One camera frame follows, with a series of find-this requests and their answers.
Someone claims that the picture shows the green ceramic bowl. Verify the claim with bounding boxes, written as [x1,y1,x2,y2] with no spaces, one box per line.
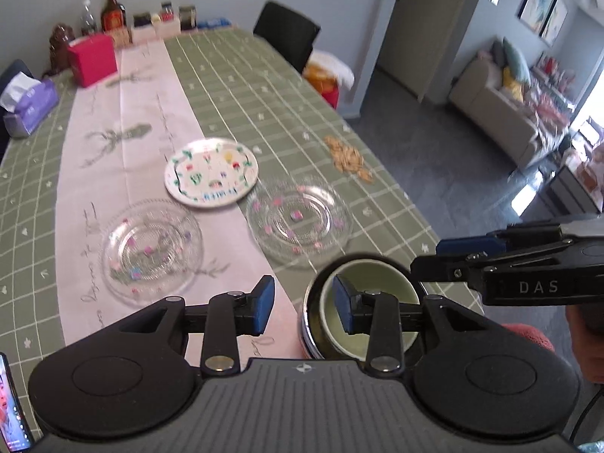
[318,255,427,362]

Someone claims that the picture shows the wall picture left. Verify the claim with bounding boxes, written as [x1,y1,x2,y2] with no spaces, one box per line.
[518,0,554,35]

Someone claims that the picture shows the far left black chair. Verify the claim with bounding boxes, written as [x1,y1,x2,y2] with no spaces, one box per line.
[0,59,33,157]

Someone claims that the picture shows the beige sofa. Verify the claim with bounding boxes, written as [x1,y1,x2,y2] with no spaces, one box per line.
[448,59,569,169]

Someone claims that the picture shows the tall dark jar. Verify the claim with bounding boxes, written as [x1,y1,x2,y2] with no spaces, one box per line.
[178,5,197,32]

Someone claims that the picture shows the blue packet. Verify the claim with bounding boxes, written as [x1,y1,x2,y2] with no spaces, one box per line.
[197,17,233,30]

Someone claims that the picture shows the white cloth on stool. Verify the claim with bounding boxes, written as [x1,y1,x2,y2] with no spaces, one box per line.
[308,49,355,90]

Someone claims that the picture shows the right black chair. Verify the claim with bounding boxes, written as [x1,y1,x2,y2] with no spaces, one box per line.
[253,0,320,75]

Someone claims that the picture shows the clear plastic bottle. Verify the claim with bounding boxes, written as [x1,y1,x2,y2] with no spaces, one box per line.
[80,0,97,36]

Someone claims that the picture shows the white condiment box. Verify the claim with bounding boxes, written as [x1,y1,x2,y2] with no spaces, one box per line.
[130,17,181,45]

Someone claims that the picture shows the pile of seeds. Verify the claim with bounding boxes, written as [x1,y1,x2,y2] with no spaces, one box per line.
[324,136,374,183]

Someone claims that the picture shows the dark glass jar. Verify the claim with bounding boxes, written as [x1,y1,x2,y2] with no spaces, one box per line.
[133,12,151,28]

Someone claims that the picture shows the teal cushion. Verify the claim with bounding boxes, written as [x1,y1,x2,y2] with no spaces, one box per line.
[503,38,531,84]

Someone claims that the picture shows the pink table runner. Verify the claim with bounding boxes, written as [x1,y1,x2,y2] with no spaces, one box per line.
[54,41,307,366]

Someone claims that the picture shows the black chair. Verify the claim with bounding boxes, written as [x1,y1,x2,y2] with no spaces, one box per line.
[253,0,320,75]
[0,59,33,157]

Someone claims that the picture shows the clear glass plate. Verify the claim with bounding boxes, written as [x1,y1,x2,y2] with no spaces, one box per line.
[99,199,204,307]
[246,177,353,266]

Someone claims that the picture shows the purple tissue box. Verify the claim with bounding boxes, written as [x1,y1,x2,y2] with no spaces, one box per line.
[4,72,59,138]

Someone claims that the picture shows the painted white ceramic plate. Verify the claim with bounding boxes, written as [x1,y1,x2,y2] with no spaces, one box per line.
[164,138,259,209]

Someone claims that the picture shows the blue steel bowl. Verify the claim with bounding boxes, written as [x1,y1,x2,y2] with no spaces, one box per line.
[301,253,427,362]

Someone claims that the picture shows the brown liquor bottle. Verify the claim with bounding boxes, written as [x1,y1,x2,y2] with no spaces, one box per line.
[100,0,126,32]

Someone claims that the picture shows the smartphone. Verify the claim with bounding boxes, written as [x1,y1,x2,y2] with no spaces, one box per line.
[0,353,34,453]

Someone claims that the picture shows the person's right hand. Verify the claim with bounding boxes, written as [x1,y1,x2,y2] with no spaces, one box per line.
[565,306,604,385]

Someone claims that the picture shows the red gift box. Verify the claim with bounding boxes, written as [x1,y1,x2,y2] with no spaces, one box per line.
[68,34,118,88]

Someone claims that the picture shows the beige wooden door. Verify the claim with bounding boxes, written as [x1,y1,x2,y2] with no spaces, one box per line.
[378,0,476,101]

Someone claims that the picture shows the wall picture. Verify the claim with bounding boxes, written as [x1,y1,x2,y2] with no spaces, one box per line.
[541,0,568,46]
[518,0,554,35]

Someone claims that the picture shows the wall picture right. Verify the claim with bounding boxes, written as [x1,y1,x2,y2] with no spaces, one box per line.
[541,0,568,46]

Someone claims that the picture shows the brown ceramic jar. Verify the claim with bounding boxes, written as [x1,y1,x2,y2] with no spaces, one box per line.
[43,23,75,77]

